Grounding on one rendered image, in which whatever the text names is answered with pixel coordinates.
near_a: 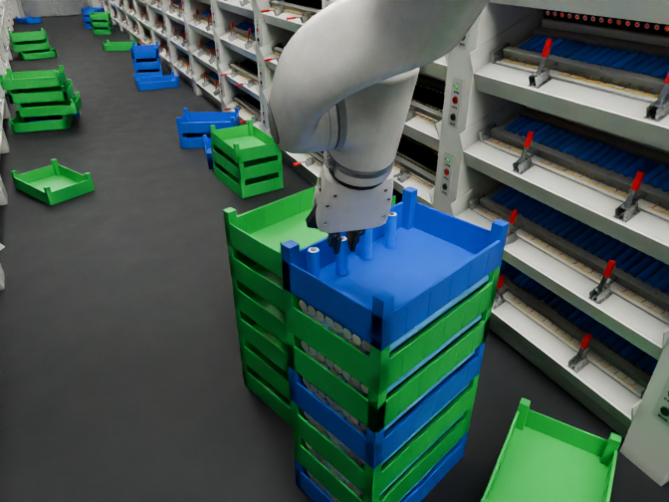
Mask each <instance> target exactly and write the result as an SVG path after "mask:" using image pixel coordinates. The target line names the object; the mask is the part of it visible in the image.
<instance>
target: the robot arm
mask: <svg viewBox="0 0 669 502"><path fill-rule="evenodd" d="M489 1H490V0H336V1H334V2H333V3H332V4H331V5H329V6H328V7H326V8H324V9H323V10H322V11H320V12H319V13H317V14H316V15H315V16H313V17H312V18H311V19H310V20H309V21H307V22H306V23H305V24H304V25H303V26H302V27H301V28H300V29H299V30H298V31H297V33H296V34H295V35H294V36H293V37H292V38H291V40H290V41H289V43H288V44H287V46H286V47H285V49H284V51H283V53H282V55H281V57H280V59H279V62H278V65H277V68H276V71H275V74H274V79H273V83H272V87H271V92H270V98H269V104H268V121H269V128H270V134H271V135H272V138H273V140H274V142H275V144H276V145H277V146H278V147H279V148H280V149H282V150H283V151H286V152H289V153H298V154H303V153H313V152H320V151H327V155H328V156H329V157H326V158H325V163H324V165H323V167H322V170H321V172H320V175H319V178H318V181H317V185H316V189H315V194H314V199H313V210H312V211H311V213H310V214H309V216H308V217H307V218H306V222H307V226H308V227H309V228H316V229H319V230H320V231H321V232H325V233H327V234H328V235H329V236H328V243H329V246H330V247H333V249H334V253H335V254H338V253H339V248H340V243H341V236H340V232H344V231H346V236H345V237H346V238H347V244H348V248H349V251H350V252H354V251H355V247H356V244H357V243H359V239H360V235H363V234H364V233H365V229H368V228H375V227H379V226H381V225H383V224H384V223H385V222H386V220H387V218H388V217H389V211H390V206H391V200H392V192H393V169H392V167H393V164H394V160H395V157H396V153H397V150H398V146H399V142H400V139H401V135H402V132H403V128H404V125H405V121H406V117H407V114H408V110H409V107H410V103H411V100H412V96H413V92H414V89H415V85H416V82H417V78H418V75H419V71H420V67H422V66H425V65H427V64H430V63H432V62H434V61H436V60H438V59H440V58H442V57H444V56H445V55H446V54H448V53H449V52H450V51H452V50H453V49H454V48H455V47H456V46H457V45H458V44H459V43H460V42H461V41H462V39H463V38H464V37H465V36H466V34H467V33H468V32H469V30H470V29H471V27H472V26H473V24H474V23H475V21H476V20H477V18H478V17H479V16H480V14H481V13H482V11H483V10H484V8H485V7H486V5H487V4H488V2H489Z"/></svg>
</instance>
